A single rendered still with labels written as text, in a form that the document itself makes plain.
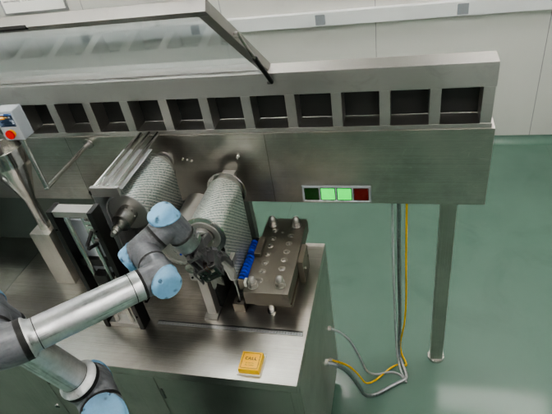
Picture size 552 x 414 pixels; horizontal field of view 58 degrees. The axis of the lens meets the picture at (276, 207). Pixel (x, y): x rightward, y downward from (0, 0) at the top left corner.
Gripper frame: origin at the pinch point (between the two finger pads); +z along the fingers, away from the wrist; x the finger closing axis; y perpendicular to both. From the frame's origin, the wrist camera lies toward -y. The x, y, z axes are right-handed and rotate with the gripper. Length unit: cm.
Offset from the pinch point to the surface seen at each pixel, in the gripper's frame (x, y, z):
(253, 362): -7.1, 14.2, 25.7
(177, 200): -14.4, -42.0, -5.2
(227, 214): 4.2, -22.7, -3.9
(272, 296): 4.7, -4.3, 22.1
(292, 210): -12, -172, 139
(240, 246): -0.4, -24.1, 13.1
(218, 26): 36, -17, -61
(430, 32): 134, -235, 99
